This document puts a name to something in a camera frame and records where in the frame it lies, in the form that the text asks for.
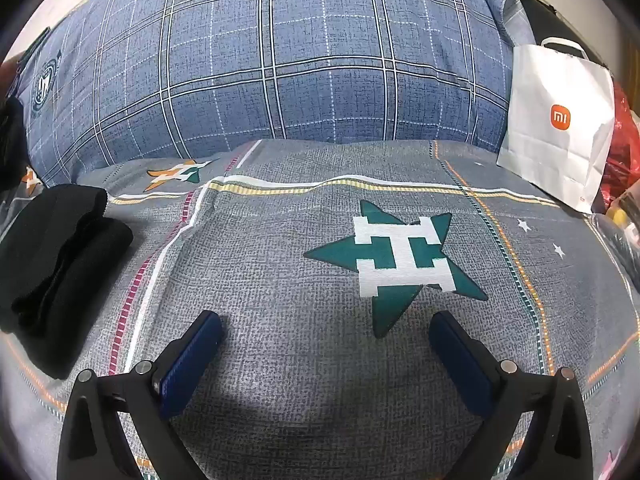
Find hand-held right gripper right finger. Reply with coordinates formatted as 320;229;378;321
428;310;594;480

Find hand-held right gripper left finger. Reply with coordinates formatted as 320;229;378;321
56;310;224;480

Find black pants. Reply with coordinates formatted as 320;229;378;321
0;184;134;381

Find grey star-print bedsheet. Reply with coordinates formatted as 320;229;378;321
0;139;640;480

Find clear plastic bag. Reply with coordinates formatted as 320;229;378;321
592;195;640;291

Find white paper bag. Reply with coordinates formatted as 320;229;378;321
496;36;616;214

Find red plastic bag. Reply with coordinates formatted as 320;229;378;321
592;82;640;216

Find black bag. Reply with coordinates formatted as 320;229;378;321
487;0;608;68

